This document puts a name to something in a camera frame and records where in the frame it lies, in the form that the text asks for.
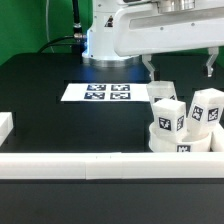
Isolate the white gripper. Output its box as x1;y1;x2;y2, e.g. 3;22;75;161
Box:
113;0;224;81

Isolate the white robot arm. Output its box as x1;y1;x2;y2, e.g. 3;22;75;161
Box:
83;0;224;78

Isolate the white marker sheet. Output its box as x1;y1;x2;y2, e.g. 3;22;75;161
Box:
61;83;149;102

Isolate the white right fence wall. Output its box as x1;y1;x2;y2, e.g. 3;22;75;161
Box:
211;124;224;152

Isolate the white fence wall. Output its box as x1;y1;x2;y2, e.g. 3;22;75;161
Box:
0;112;14;146
0;152;224;180
211;124;224;152

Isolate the black cable horizontal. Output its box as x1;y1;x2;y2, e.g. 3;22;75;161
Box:
38;33;87;53

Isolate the black cable vertical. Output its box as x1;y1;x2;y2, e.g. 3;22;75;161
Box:
72;0;82;32

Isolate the white front fence wall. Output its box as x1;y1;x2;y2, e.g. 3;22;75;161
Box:
0;152;224;180

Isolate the thin white cable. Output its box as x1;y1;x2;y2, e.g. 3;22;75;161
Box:
45;0;56;54

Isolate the white left fence wall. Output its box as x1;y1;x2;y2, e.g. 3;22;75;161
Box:
0;112;14;146

